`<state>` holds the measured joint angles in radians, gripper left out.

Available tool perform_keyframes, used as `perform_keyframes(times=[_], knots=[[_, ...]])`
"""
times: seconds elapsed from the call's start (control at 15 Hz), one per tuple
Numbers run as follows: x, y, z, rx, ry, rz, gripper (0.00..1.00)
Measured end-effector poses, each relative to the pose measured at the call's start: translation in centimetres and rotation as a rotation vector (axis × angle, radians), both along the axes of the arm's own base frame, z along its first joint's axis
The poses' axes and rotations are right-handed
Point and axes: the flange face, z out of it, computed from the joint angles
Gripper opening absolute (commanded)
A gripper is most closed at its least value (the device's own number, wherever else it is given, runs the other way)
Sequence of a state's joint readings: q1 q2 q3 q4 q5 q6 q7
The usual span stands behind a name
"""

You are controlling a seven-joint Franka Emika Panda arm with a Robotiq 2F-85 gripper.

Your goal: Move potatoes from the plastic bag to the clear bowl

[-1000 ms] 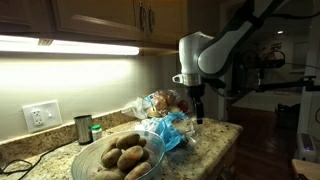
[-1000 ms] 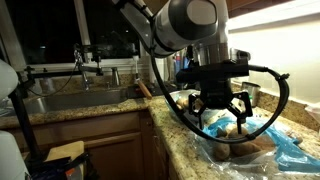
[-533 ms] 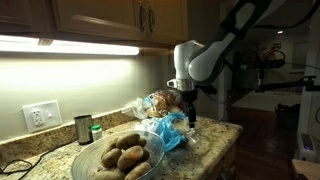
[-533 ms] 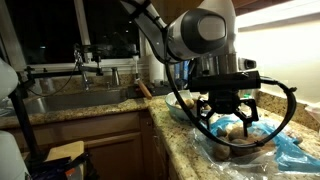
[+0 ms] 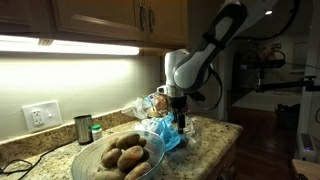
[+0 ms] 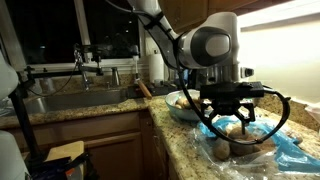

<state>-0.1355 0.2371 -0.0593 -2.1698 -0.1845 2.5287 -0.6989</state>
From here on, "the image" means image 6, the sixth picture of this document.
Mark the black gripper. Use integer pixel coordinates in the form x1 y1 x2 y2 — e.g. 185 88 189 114
200 96 257 135

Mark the clear glass bowl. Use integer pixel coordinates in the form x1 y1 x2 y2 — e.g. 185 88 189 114
164 89 214 122

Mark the clear blue plastic potato bag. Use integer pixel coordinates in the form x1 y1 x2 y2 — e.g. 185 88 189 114
189 114 320 180

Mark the black drying mat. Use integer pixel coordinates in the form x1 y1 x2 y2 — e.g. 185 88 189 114
126 81 178 100

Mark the white paper towel roll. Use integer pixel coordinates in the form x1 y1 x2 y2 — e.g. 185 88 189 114
148 50 165 84

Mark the white dish brush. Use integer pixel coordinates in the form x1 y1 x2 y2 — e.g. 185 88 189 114
132 54 141 84

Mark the wooden upper cabinet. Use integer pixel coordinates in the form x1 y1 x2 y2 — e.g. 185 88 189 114
158 0 264 35

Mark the under-cabinet light strip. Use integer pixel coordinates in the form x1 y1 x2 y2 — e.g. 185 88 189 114
237 2 320 33

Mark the small metal shaker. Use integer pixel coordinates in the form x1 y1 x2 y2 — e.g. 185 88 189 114
109 66 122 88

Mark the wooden base cabinet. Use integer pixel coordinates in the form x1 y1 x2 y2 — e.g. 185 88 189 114
0 109 174 180

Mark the chrome sink faucet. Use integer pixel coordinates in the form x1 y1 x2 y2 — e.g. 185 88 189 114
73 49 93 92

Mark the stainless steel sink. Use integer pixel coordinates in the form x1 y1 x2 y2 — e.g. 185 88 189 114
23 88 129 116

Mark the light wooden board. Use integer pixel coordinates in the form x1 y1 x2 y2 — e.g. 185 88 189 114
44 140 86 180

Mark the black stand pole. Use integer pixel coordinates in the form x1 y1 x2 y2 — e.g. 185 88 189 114
8 71 45 171

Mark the white floor appliance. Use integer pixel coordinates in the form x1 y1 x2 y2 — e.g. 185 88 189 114
0 129 30 180

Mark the white rounded object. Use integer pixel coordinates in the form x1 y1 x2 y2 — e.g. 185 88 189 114
0 49 20 102

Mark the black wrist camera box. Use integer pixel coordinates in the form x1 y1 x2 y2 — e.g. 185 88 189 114
199 81 265 100

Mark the wooden handle utensil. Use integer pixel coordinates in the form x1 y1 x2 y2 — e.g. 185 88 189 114
134 78 154 100

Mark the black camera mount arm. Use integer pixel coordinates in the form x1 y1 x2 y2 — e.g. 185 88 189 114
24 64 105 80

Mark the dark window with white frame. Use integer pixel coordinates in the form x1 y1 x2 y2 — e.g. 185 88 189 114
0 0 145 72

